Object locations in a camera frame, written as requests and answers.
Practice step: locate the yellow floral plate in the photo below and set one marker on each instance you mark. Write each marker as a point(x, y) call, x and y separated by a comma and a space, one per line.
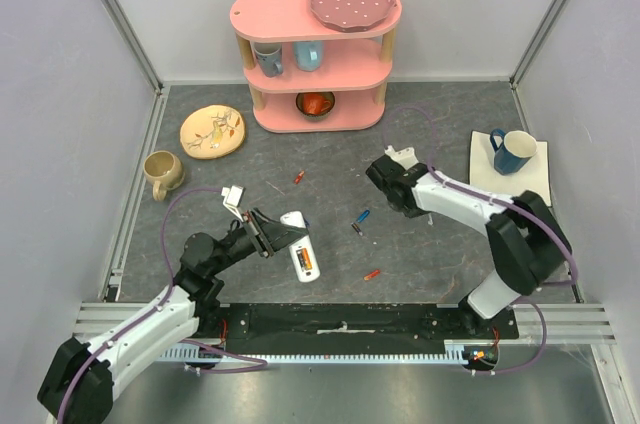
point(212, 132)

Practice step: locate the pink three-tier shelf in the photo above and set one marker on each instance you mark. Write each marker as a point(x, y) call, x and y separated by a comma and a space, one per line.
point(355, 67)

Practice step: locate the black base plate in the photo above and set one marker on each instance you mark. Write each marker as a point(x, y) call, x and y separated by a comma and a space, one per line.
point(277, 328)

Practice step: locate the grey mug on shelf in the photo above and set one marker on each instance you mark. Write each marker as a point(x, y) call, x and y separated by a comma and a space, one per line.
point(269, 58)

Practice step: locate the white cable duct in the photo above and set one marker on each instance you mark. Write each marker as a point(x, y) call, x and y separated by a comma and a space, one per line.
point(198, 355)

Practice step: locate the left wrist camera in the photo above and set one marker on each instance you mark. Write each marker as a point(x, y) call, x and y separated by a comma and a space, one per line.
point(232, 197)

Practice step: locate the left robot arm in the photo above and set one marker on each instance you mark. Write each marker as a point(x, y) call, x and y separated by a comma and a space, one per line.
point(85, 379)

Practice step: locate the white square plate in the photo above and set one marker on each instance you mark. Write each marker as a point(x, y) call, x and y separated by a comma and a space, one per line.
point(533, 176)

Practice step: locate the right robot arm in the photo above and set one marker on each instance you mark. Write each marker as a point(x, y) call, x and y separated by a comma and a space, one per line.
point(526, 243)

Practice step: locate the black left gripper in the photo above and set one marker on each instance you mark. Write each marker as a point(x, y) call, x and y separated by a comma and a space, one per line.
point(268, 236)

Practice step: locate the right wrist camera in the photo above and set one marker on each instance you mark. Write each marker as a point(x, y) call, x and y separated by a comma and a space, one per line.
point(406, 157)

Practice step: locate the white remote control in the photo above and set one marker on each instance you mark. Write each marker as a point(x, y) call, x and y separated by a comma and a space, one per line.
point(296, 219)

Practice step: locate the red battery far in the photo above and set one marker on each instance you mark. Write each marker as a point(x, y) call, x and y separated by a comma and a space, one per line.
point(299, 177)

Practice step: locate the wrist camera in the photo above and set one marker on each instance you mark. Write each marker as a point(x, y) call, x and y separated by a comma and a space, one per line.
point(232, 197)
point(406, 157)

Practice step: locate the dark blue mug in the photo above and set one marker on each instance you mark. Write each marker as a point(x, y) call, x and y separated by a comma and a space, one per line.
point(512, 150)

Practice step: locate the black battery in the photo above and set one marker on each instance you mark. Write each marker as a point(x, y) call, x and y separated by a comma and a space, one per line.
point(357, 229)

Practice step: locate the light blue mug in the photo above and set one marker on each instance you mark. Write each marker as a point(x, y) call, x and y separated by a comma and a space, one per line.
point(308, 55)

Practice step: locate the red orange battery near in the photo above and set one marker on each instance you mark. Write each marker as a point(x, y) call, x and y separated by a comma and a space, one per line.
point(372, 275)

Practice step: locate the pink dotted plate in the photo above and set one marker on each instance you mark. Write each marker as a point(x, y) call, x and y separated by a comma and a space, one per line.
point(352, 15)

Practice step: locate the dark bowl on shelf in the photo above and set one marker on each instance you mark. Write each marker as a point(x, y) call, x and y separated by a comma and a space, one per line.
point(312, 117)

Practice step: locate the beige mug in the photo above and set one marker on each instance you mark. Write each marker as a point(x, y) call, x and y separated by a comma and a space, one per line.
point(165, 172)

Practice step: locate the red mug in bowl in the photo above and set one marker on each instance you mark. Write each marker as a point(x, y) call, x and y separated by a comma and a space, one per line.
point(315, 104)

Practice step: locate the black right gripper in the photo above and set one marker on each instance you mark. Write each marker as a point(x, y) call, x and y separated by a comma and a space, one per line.
point(376, 172)

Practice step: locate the blue battery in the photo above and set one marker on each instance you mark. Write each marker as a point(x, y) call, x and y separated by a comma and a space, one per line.
point(362, 216)

